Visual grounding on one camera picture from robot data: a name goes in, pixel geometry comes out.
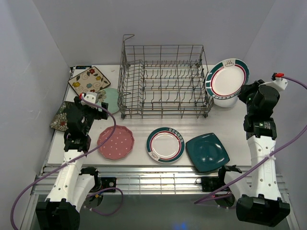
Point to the mint green flower plate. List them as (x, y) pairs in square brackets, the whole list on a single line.
[(109, 96)]

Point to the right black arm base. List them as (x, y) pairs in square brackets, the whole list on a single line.
[(211, 183)]

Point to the white oval plate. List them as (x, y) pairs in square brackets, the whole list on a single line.
[(225, 100)]

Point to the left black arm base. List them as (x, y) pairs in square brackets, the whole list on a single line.
[(99, 182)]

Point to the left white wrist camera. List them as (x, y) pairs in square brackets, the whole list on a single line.
[(90, 99)]

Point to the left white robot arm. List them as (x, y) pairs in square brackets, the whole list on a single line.
[(61, 208)]

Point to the grey wire dish rack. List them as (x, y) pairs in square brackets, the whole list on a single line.
[(162, 80)]

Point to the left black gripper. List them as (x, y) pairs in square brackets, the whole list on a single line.
[(102, 114)]

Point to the cream square floral plate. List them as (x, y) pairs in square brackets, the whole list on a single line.
[(90, 80)]

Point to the dark square floral plate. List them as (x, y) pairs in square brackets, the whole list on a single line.
[(59, 121)]

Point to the dark teal square plate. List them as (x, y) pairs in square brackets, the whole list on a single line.
[(207, 153)]

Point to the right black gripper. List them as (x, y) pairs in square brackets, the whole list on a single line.
[(245, 88)]

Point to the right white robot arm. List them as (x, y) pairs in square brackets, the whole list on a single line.
[(261, 202)]

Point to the pink polka dot plate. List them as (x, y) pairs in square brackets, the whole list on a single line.
[(119, 145)]

